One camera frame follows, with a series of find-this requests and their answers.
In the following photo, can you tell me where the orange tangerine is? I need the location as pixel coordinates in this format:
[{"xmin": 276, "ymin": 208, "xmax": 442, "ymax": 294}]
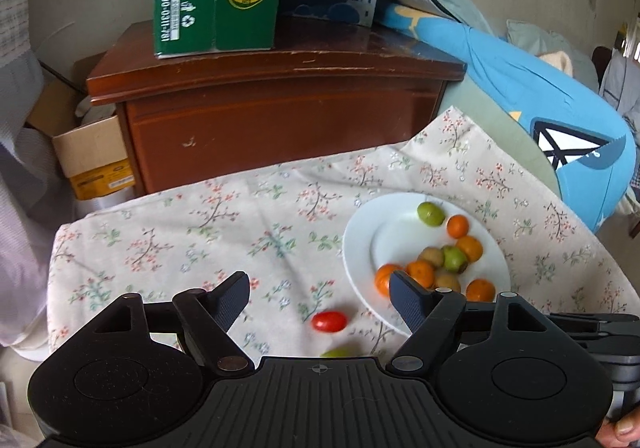
[
  {"xmin": 446, "ymin": 214, "xmax": 470, "ymax": 239},
  {"xmin": 374, "ymin": 264, "xmax": 404, "ymax": 298},
  {"xmin": 465, "ymin": 278, "xmax": 496, "ymax": 303},
  {"xmin": 406, "ymin": 260, "xmax": 435, "ymax": 289},
  {"xmin": 456, "ymin": 236, "xmax": 484, "ymax": 263}
]

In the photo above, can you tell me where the floral tablecloth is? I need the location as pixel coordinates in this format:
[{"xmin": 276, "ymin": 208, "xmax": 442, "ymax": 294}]
[{"xmin": 48, "ymin": 109, "xmax": 639, "ymax": 359}]

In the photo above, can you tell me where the checkered hanging cloth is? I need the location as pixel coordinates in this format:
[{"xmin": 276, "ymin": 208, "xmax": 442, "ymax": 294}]
[{"xmin": 1, "ymin": 0, "xmax": 66, "ymax": 347}]

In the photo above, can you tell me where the red cherry tomato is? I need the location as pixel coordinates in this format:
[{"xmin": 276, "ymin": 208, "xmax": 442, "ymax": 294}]
[{"xmin": 311, "ymin": 310, "xmax": 348, "ymax": 333}]

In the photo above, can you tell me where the white ceramic plate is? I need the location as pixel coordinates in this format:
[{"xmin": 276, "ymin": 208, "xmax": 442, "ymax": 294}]
[{"xmin": 343, "ymin": 192, "xmax": 512, "ymax": 336}]

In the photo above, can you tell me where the blue plush pillow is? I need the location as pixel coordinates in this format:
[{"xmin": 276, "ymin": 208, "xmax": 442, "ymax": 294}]
[{"xmin": 378, "ymin": 3, "xmax": 636, "ymax": 231}]

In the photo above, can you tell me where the grey pillow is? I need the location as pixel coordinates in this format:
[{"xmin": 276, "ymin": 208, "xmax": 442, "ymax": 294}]
[{"xmin": 506, "ymin": 19, "xmax": 599, "ymax": 92}]

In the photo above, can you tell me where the brown longan fruit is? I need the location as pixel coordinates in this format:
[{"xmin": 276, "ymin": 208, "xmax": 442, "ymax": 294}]
[
  {"xmin": 435, "ymin": 272, "xmax": 461, "ymax": 293},
  {"xmin": 418, "ymin": 246, "xmax": 445, "ymax": 269}
]

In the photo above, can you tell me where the cardboard box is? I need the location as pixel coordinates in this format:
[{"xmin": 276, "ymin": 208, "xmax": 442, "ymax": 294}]
[{"xmin": 27, "ymin": 54, "xmax": 134, "ymax": 202}]

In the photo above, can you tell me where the green jujube fruit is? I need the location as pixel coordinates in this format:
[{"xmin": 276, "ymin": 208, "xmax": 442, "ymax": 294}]
[
  {"xmin": 416, "ymin": 201, "xmax": 446, "ymax": 227},
  {"xmin": 321, "ymin": 346, "xmax": 356, "ymax": 359},
  {"xmin": 442, "ymin": 246, "xmax": 469, "ymax": 275}
]

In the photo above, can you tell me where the person's right hand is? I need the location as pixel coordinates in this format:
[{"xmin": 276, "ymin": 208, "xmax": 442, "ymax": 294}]
[{"xmin": 596, "ymin": 410, "xmax": 640, "ymax": 448}]

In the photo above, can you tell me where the brown wooden cabinet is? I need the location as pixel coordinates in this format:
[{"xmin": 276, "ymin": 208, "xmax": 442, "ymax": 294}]
[{"xmin": 87, "ymin": 18, "xmax": 465, "ymax": 194}]

